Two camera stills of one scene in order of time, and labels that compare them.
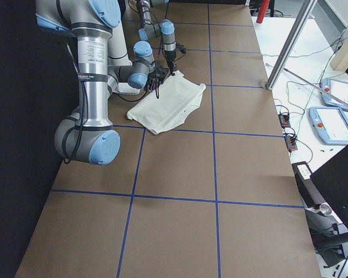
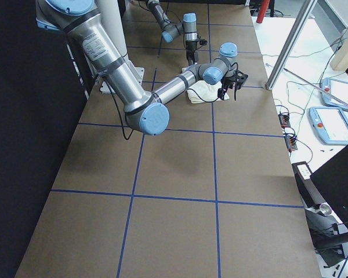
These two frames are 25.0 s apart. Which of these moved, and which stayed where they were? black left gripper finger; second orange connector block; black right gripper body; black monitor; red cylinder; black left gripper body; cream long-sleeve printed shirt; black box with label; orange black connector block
Moved: black left gripper finger; cream long-sleeve printed shirt; black right gripper body; black left gripper body
Stayed: black monitor; second orange connector block; red cylinder; black box with label; orange black connector block
